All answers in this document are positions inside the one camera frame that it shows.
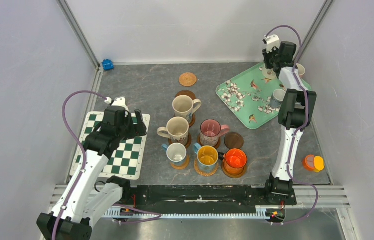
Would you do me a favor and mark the pink white mug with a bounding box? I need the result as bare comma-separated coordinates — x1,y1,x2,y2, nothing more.
296,63,306,78

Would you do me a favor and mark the white floral mug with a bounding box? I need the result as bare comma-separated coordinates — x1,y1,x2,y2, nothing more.
156,116,189,145

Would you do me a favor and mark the blue patterned mug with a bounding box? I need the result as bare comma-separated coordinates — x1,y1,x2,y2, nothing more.
161,143,187,163

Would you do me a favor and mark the large cream mug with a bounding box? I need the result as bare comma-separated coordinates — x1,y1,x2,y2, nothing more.
172,95,202,123

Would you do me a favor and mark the brown wooden saucer coaster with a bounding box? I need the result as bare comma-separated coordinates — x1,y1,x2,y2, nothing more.
168,133,191,148
175,90,196,100
173,113,195,128
197,136,221,149

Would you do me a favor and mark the light orange wooden coaster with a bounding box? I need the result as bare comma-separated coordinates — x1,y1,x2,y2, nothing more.
170,156,190,170

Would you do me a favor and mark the woven rattan coaster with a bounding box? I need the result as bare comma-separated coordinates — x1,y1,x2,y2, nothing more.
194,159,219,177

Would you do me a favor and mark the light cork coaster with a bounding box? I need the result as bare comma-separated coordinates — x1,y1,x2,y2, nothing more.
178,72,197,87

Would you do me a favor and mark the pink patterned mug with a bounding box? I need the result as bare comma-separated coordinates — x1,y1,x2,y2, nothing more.
199,119,230,147

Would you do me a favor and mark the yellow inside mug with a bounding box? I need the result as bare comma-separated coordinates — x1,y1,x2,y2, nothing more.
193,143,218,173

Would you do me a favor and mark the dark walnut wooden coaster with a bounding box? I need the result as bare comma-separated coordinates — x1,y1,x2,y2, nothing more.
224,132,244,149

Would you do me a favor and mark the orange mug black handle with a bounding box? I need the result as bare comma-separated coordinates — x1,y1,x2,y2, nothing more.
218,148,248,175

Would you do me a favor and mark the brown ridged wooden coaster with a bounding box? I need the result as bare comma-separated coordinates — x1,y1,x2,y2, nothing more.
221,163,247,179

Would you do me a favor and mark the green inside mug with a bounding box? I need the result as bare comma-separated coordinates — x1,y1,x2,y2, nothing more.
261,66,276,80

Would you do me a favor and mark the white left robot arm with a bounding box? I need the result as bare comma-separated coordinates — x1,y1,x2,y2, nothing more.
36,106,147,240

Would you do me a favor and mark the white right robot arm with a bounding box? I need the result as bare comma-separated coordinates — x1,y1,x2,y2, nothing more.
262,36,317,204

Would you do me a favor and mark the green white chessboard mat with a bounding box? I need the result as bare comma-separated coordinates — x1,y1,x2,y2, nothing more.
79,111,147,180

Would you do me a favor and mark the small white blue mug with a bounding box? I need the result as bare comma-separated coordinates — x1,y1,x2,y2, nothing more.
269,89,286,109

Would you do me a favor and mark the mint green floral tray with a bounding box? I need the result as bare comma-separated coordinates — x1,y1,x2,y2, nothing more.
215,62,312,130

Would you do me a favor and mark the blue toy block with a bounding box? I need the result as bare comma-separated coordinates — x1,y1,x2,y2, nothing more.
101,59,114,71

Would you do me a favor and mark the orange yellow small container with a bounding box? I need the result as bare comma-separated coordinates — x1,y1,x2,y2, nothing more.
302,154,325,173

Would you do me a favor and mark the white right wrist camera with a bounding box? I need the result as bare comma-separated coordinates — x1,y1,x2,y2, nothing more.
262,34,280,54

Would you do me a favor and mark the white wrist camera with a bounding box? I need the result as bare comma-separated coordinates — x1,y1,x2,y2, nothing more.
111,97,129,111
262,34,280,54

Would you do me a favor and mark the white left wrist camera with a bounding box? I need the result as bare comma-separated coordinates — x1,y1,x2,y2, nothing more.
111,97,129,111

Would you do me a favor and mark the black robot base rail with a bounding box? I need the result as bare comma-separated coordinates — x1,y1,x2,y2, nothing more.
117,185,297,214

